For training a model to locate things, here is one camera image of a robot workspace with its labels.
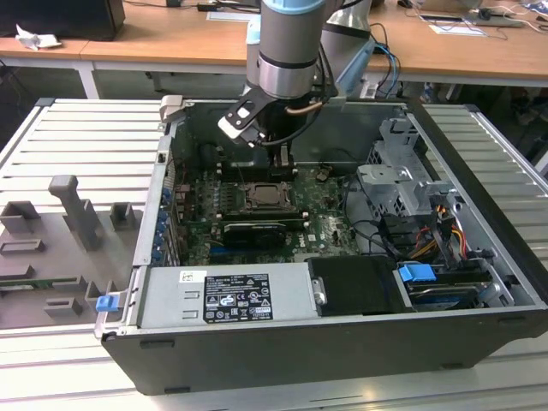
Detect blue wires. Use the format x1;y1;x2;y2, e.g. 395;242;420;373
374;40;404;98

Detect black flat power wire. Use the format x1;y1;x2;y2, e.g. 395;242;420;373
430;194;462;269

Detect CPU socket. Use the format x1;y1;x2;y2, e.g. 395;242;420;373
241;179;297;214

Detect gray metal power supply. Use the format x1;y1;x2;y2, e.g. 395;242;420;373
139;262;321;330

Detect gray case latch handle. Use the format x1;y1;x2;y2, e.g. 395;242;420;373
158;94;186;126

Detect black open PC case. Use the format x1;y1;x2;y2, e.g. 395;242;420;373
100;96;548;397

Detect green motherboard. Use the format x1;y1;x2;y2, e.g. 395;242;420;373
170;164;365;265

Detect white paper sheet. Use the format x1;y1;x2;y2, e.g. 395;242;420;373
428;23;487;39
205;10;263;23

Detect metal socket cover frame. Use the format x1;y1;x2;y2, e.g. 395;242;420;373
244;181;296;211

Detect black graphics card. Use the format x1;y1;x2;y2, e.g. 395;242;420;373
222;220;289;250

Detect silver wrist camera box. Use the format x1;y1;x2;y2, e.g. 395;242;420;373
217;86;276;149

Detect green RAM stick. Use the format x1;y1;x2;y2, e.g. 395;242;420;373
0;277;80;289

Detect black plastic shroud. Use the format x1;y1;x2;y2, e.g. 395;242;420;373
307;255;414;319

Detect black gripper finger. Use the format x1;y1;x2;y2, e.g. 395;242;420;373
268;144;300;181

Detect yellow red orange wires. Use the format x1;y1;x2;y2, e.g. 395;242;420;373
409;205;468;259

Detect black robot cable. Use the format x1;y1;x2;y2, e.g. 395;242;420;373
256;42;340;147

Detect black RAM slot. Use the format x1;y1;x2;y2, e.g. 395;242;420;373
218;170;296;182
220;206;310;217
218;161;297;173
220;213;312;226

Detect crumpled white paper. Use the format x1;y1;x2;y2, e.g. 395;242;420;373
15;23;63;53

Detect blue disk carrier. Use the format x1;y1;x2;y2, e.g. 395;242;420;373
396;262;485;312

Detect wooden desk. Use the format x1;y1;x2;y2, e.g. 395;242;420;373
0;36;129;100
80;0;548;102

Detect gray parts rack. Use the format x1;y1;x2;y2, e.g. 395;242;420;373
0;174;145;331

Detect large black box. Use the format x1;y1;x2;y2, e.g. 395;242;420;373
0;0;127;43

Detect silver metal drive cage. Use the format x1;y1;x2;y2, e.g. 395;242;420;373
354;117;464;224

